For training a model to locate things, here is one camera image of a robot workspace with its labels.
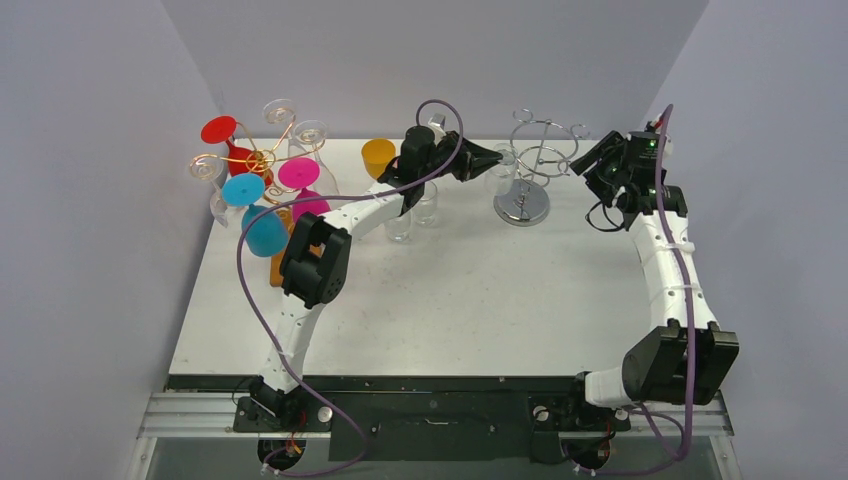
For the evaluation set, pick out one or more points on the blue wine glass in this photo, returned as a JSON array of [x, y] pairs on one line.
[[266, 235]]

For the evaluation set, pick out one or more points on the clear wine glass back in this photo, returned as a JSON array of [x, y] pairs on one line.
[[306, 140]]

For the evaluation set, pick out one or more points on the gold wire glass rack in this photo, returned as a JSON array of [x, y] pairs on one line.
[[209, 166]]

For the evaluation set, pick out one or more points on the clear etched glass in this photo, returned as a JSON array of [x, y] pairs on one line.
[[498, 180], [424, 212], [398, 229]]

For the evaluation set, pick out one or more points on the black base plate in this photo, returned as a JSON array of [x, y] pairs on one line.
[[420, 418]]

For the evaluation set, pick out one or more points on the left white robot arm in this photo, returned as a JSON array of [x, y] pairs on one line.
[[315, 264]]

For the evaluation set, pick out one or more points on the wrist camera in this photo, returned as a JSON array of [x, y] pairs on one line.
[[658, 127], [437, 123]]

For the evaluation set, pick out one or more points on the yellow plastic goblet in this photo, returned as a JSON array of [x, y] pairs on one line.
[[377, 154]]

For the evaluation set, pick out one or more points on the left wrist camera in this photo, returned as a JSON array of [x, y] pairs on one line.
[[437, 123]]

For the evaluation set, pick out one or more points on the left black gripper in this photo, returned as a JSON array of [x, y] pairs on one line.
[[472, 160]]

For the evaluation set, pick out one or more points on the aluminium rail frame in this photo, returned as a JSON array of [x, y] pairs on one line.
[[196, 415]]

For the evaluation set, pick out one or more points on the clear wine glass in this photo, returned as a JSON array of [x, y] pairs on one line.
[[224, 214], [306, 140]]

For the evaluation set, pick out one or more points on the pink wine glass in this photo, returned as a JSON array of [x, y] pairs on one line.
[[309, 180]]

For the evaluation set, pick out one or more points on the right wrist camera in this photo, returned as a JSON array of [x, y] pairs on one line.
[[658, 127]]

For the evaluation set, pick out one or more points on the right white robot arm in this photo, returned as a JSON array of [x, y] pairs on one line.
[[685, 355]]

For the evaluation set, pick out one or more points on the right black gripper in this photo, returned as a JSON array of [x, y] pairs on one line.
[[607, 162]]

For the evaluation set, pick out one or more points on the clear wine glass left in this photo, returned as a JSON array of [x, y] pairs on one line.
[[224, 214]]

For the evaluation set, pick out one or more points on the red wine glass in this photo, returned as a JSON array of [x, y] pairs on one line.
[[239, 160]]

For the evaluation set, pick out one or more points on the chrome wire glass rack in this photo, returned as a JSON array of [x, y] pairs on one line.
[[525, 202]]

